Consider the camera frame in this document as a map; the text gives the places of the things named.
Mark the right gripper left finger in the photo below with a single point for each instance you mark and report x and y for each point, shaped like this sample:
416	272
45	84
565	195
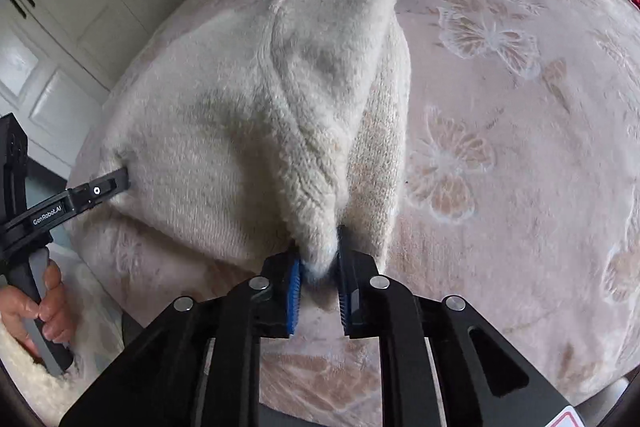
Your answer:
197	364

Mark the left hand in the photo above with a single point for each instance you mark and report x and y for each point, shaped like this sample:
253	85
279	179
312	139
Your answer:
59	325

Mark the white panelled wardrobe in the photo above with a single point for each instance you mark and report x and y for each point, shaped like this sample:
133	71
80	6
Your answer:
60	59

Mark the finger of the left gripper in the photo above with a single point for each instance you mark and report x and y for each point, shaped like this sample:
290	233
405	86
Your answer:
88	195

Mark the cream knit cardigan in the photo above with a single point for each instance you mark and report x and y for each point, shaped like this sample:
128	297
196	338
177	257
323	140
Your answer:
269	122

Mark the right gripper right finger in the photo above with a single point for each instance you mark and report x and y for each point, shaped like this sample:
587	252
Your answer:
442	363

